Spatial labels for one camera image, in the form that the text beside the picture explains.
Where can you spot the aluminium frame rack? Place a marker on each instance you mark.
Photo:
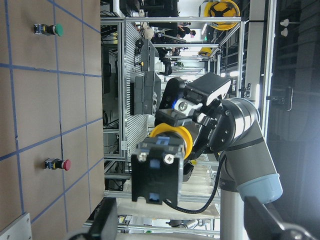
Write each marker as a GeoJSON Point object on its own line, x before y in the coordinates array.
{"type": "Point", "coordinates": [139, 89]}

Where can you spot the small yellow hard hat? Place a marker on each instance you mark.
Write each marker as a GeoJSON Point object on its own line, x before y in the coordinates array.
{"type": "Point", "coordinates": [205, 51]}

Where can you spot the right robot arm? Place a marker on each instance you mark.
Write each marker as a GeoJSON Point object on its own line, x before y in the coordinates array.
{"type": "Point", "coordinates": [245, 167]}

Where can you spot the red push button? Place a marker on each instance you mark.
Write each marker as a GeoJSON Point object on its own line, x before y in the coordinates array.
{"type": "Point", "coordinates": [56, 163]}

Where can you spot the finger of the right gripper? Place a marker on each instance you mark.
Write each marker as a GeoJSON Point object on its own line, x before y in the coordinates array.
{"type": "Point", "coordinates": [171, 117]}
{"type": "Point", "coordinates": [207, 88]}

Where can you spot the green push button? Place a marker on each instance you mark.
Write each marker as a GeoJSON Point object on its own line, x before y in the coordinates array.
{"type": "Point", "coordinates": [48, 30]}

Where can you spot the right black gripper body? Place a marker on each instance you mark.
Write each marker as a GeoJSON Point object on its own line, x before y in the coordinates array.
{"type": "Point", "coordinates": [213, 128]}

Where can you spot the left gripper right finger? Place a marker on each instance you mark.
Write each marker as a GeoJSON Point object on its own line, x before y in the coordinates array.
{"type": "Point", "coordinates": [260, 224]}

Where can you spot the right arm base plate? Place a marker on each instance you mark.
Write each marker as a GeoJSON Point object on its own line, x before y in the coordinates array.
{"type": "Point", "coordinates": [19, 229]}

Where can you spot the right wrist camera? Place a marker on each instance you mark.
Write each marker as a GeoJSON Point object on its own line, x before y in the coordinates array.
{"type": "Point", "coordinates": [173, 91]}

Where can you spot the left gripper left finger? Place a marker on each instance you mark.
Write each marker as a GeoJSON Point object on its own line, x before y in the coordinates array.
{"type": "Point", "coordinates": [104, 226]}

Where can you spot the large yellow hard hat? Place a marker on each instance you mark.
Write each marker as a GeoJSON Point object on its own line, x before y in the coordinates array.
{"type": "Point", "coordinates": [222, 9]}

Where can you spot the yellow push button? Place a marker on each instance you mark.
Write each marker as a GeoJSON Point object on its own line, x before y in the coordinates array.
{"type": "Point", "coordinates": [157, 164]}

